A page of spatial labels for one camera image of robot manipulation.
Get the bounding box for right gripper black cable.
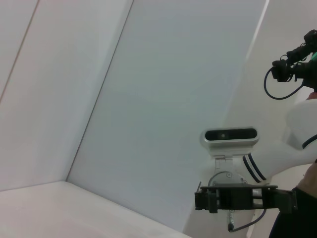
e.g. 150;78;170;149
227;208;267;233

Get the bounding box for dark robot torso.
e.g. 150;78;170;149
268;162;317;238

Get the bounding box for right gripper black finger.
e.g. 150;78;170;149
194;181;219;214
263;188;298;214

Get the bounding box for right camera mount bracket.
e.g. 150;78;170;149
214;154;235;175

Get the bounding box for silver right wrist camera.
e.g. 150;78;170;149
200;126;260;156

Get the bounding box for black head camera rig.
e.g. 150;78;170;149
271;29;317;89

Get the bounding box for black head camera cable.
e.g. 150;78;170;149
263;66;304;100

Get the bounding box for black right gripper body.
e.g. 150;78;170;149
200;184;278;212

